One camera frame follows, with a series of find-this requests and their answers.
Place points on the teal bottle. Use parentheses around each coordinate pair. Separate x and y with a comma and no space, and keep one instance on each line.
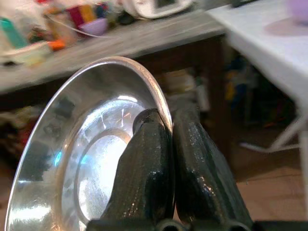
(13,33)

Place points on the white bottle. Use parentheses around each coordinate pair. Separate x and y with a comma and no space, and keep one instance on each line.
(202,95)

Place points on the shiny steel plate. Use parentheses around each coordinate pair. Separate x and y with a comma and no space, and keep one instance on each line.
(72,120)

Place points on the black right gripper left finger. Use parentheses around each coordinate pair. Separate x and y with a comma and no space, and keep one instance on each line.
(144,173)

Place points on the grey top wooden counter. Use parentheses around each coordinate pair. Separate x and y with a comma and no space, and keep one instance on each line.
(144,41)

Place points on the white kitchen appliance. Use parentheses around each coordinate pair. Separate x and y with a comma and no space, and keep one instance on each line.
(154,8)

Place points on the orange small item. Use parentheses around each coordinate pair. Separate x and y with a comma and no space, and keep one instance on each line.
(56,45)

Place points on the red and yellow box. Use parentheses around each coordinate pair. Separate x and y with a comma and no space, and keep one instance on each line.
(81,14)

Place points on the lilac plastic cup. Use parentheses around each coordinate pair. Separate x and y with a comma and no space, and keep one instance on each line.
(299,10)

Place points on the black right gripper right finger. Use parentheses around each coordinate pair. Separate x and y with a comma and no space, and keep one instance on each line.
(202,178)

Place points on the white folding table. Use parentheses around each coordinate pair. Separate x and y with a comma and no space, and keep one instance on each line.
(262,45)

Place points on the small purple bowl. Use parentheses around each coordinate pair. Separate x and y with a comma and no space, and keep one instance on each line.
(95,26)

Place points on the white shallow tray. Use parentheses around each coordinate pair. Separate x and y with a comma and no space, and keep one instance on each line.
(26,54)

